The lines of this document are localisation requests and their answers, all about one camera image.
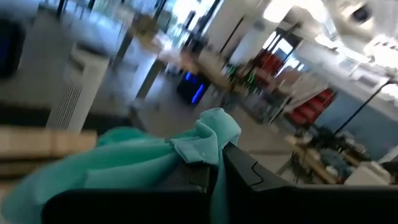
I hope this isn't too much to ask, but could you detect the dark screen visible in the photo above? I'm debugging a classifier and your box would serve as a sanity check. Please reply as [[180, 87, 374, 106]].
[[0, 18, 26, 79]]

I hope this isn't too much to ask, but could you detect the white tower air purifier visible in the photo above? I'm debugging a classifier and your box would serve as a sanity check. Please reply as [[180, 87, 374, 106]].
[[45, 43, 110, 134]]

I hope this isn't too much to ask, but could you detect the red storage rack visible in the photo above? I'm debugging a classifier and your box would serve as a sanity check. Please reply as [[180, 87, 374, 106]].
[[285, 88, 337, 127]]

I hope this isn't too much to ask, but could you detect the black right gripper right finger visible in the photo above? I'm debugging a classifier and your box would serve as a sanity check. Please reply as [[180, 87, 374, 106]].
[[221, 141, 295, 193]]

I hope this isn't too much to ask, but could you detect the thin black pole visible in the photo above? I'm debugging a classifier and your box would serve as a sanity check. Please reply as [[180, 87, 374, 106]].
[[334, 79, 396, 135]]

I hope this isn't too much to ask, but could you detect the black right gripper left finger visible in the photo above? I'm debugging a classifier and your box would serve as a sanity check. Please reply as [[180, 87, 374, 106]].
[[158, 161, 219, 193]]

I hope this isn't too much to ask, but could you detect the black computer with blue lights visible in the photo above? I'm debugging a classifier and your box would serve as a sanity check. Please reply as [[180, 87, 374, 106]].
[[176, 70, 211, 106]]

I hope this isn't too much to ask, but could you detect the teal cloth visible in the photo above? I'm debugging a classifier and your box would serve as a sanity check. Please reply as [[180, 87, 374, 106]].
[[0, 107, 242, 224]]

